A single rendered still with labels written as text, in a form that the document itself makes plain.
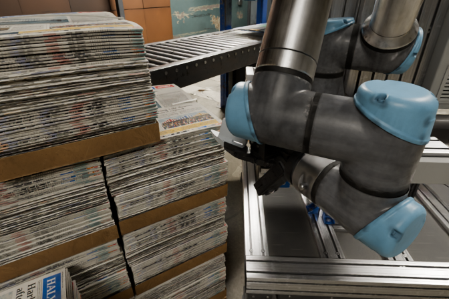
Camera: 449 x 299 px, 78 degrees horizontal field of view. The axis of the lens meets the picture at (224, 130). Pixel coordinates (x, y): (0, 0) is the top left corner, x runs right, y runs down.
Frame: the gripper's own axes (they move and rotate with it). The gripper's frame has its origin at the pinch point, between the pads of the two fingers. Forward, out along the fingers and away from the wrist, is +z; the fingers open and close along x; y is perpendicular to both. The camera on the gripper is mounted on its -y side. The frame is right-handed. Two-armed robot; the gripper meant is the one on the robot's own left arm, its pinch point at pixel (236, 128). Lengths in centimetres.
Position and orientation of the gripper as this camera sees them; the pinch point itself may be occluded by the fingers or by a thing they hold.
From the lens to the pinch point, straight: 58.6
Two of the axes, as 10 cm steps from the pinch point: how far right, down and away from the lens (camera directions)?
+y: 0.0, -8.9, -4.6
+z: -5.1, -4.0, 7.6
